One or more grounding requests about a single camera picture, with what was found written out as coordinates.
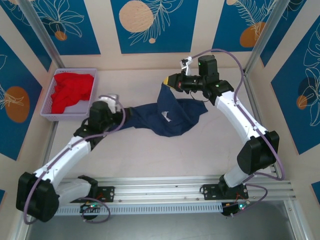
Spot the navy blue t-shirt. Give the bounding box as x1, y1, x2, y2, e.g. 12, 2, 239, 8
115, 83, 209, 138

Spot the red cloth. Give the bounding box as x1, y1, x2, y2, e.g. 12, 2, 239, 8
50, 72, 95, 115

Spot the lavender plastic basket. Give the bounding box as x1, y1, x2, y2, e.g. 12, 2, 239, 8
39, 67, 99, 123

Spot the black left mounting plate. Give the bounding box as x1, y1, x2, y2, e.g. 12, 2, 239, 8
74, 186, 116, 204

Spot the black mounting plate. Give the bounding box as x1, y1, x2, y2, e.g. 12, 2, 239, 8
74, 186, 116, 204
199, 183, 250, 201

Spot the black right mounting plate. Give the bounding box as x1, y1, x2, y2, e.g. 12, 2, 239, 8
199, 183, 250, 201

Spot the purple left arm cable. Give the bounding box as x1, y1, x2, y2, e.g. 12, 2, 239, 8
23, 96, 127, 225

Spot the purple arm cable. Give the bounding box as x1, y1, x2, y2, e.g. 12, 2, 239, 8
23, 96, 127, 225
191, 48, 286, 218

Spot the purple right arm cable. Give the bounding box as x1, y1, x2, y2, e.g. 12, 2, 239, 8
191, 48, 286, 218

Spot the aluminium side rail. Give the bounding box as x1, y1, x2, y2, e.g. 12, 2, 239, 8
240, 68, 282, 181
34, 121, 60, 186

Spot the aluminium corner post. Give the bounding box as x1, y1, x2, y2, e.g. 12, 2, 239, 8
16, 0, 66, 70
243, 0, 296, 75

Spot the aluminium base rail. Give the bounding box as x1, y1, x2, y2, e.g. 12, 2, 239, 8
21, 175, 297, 208

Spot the white slotted cable duct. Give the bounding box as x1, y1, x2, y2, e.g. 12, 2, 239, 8
32, 202, 223, 216

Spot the aluminium frame bar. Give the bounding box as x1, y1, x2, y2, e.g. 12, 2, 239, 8
283, 199, 310, 240
6, 219, 33, 240

